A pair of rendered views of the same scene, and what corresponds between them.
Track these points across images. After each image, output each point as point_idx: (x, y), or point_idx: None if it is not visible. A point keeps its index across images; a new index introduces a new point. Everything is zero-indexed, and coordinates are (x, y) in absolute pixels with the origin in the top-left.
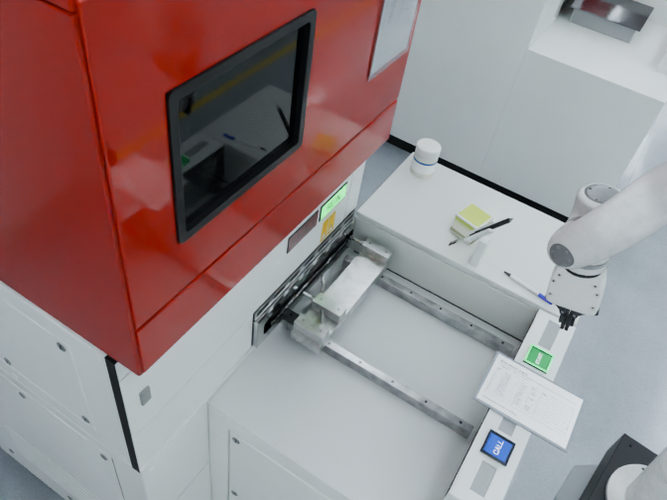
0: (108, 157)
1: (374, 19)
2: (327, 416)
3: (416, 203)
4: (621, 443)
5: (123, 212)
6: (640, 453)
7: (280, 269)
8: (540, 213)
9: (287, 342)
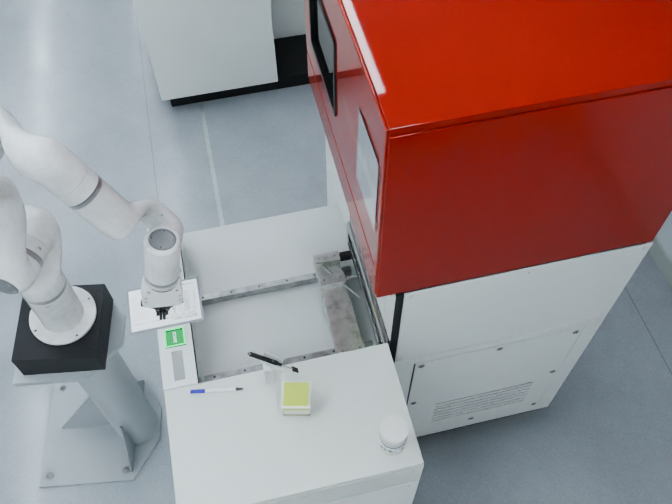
0: None
1: (356, 133)
2: (277, 247)
3: (358, 395)
4: (96, 346)
5: None
6: (81, 349)
7: None
8: (259, 497)
9: (340, 264)
